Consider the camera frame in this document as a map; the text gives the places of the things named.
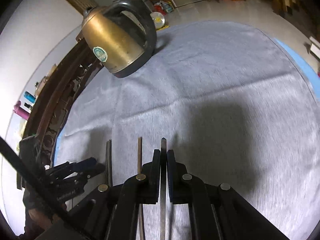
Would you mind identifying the left hand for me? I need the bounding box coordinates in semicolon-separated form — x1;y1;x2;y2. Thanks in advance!
24;208;61;239

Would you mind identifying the black strap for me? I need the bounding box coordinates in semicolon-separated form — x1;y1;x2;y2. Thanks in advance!
0;135;75;230

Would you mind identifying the blue thermos bottle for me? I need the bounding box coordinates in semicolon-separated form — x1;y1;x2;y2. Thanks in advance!
24;91;36;103

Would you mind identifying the pink thermos bottle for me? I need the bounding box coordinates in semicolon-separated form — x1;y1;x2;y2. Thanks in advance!
13;100;30;120

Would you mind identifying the brass electric kettle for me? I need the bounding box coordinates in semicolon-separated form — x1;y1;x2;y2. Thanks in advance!
81;0;157;78

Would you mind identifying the grey table cloth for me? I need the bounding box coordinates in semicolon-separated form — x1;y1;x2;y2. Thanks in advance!
54;21;319;239

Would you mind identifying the dark wooden chopstick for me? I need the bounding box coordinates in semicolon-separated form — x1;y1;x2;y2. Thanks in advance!
137;137;145;240

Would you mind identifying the round white dish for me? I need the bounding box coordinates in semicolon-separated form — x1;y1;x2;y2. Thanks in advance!
150;11;165;29

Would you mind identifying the carved wooden sideboard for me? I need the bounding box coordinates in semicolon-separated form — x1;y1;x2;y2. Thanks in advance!
16;36;104;189

